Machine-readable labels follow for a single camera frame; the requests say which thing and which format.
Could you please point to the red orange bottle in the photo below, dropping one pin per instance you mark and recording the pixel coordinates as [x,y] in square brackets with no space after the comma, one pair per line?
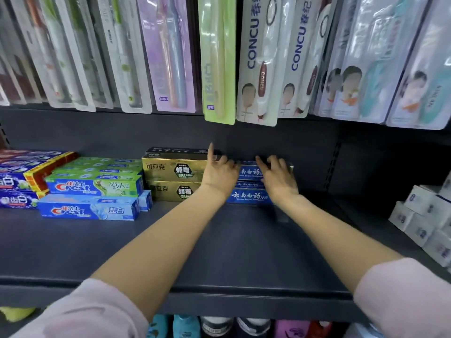
[320,330]

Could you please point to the dark grey shelf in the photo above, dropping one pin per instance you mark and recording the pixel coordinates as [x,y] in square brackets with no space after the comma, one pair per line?
[246,249]

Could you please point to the stack of white tissue packs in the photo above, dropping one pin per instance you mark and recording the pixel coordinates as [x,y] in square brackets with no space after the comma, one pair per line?
[423,221]

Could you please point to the person's left hand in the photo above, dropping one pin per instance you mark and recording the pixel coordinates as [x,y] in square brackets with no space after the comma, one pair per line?
[220,177]

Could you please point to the red child toothbrush pack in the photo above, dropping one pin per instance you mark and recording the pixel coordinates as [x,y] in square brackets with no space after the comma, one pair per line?
[14,77]

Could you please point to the white-lidded dark jar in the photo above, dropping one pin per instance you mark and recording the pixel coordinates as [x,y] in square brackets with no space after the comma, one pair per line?
[253,329]

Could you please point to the person's pink right sleeve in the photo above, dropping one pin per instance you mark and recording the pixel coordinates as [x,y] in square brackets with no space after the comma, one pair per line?
[405,299]

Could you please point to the large teal shampoo bottle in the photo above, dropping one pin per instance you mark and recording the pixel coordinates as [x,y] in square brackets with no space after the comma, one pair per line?
[158,327]

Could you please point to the brown-lidded dark jar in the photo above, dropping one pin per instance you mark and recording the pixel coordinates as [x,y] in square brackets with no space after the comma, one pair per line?
[216,329]

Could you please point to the person's right forearm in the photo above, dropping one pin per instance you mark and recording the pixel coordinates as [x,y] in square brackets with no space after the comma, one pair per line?
[338,242]

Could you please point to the person's left forearm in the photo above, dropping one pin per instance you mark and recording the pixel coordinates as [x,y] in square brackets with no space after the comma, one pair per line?
[158,256]

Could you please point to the person's right hand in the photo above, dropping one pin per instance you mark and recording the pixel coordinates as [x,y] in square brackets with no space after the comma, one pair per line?
[282,184]

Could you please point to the red and blue toothpaste box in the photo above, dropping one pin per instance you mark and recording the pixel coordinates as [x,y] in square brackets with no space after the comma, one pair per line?
[31,153]
[17,199]
[35,175]

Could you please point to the pink shampoo bottle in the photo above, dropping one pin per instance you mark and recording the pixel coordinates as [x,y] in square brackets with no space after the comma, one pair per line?
[291,330]

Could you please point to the white pump bottle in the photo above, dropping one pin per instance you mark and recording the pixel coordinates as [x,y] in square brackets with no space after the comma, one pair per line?
[363,332]

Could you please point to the stack of brown toothbrush packs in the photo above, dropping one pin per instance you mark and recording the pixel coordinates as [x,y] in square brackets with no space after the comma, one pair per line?
[275,59]

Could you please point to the yellow plastic bottle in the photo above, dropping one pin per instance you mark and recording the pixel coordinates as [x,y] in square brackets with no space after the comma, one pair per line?
[16,313]

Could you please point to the light blue toothpaste box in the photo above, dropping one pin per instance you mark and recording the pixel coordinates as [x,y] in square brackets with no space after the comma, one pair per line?
[145,200]
[88,209]

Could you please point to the stack of light green packs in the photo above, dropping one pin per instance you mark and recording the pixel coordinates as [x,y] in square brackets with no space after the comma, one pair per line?
[218,59]

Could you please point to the orange toothbrush pack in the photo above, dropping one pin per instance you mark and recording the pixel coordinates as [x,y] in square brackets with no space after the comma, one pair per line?
[45,59]

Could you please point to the green toothbrush pack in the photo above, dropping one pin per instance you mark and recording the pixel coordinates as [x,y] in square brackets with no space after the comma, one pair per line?
[81,59]

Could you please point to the stack of purple toothbrush packs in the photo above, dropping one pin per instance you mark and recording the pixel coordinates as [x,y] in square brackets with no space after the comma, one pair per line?
[169,59]

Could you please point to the row of green toothbrush packs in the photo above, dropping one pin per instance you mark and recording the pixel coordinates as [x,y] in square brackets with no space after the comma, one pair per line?
[123,59]

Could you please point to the stack of teal child toothbrush packs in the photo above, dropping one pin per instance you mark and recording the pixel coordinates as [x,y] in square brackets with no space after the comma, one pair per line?
[380,66]

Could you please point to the small teal shampoo bottle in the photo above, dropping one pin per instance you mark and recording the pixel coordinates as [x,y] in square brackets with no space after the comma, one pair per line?
[186,328]

